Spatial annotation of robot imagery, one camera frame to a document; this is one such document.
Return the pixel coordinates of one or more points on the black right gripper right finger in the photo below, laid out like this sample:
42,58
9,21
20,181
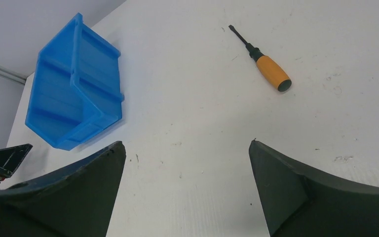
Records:
299,200

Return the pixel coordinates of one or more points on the orange handled screwdriver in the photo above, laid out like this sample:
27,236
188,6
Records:
271,71

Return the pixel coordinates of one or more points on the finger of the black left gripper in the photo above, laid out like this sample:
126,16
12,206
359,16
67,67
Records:
11,158

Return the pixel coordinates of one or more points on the blue plastic bin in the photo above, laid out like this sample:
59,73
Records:
75,93

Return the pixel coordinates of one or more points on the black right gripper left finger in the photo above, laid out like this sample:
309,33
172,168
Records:
76,200

